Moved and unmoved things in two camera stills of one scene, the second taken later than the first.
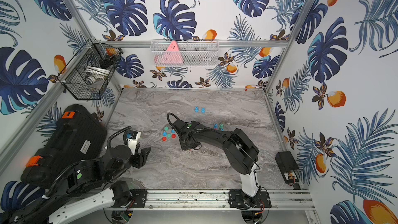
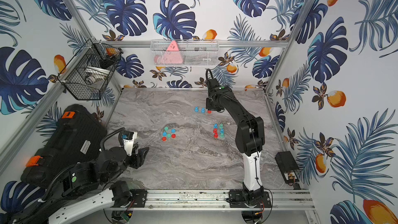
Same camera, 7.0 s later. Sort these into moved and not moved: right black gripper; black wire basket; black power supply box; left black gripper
Moved: right black gripper
Not moved: black wire basket; black power supply box; left black gripper
